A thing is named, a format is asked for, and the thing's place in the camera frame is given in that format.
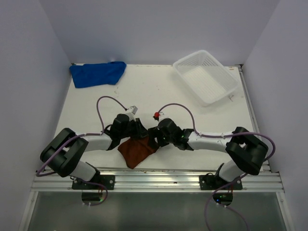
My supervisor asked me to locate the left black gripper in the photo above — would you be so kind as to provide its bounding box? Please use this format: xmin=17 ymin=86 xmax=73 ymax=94
xmin=119 ymin=117 xmax=149 ymax=139

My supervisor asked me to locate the brown orange towel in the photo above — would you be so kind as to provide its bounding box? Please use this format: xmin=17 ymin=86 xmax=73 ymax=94
xmin=118 ymin=137 xmax=158 ymax=169

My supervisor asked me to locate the blue towel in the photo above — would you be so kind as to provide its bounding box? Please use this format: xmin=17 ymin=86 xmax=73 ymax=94
xmin=69 ymin=61 xmax=127 ymax=89

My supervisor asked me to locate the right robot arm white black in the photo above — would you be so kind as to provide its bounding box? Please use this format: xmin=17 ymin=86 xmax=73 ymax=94
xmin=148 ymin=118 xmax=269 ymax=189

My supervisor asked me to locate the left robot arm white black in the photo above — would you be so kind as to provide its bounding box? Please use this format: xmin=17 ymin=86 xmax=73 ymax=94
xmin=36 ymin=114 xmax=148 ymax=189

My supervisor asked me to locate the white plastic basket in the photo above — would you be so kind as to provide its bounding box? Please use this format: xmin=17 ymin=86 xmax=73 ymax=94
xmin=172 ymin=50 xmax=239 ymax=106

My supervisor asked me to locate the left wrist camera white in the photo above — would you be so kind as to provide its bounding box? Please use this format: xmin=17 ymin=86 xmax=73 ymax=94
xmin=126 ymin=106 xmax=138 ymax=115

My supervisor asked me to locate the aluminium front rail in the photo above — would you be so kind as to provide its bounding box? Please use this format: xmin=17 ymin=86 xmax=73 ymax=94
xmin=31 ymin=168 xmax=284 ymax=193

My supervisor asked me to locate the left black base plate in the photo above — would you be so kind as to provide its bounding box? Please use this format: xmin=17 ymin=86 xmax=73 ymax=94
xmin=72 ymin=174 xmax=116 ymax=190

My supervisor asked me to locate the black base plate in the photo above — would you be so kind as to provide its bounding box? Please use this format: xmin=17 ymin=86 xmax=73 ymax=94
xmin=199 ymin=173 xmax=243 ymax=191
xmin=72 ymin=174 xmax=116 ymax=190

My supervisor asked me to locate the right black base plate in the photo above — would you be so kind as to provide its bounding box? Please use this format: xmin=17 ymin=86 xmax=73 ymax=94
xmin=199 ymin=173 xmax=243 ymax=191

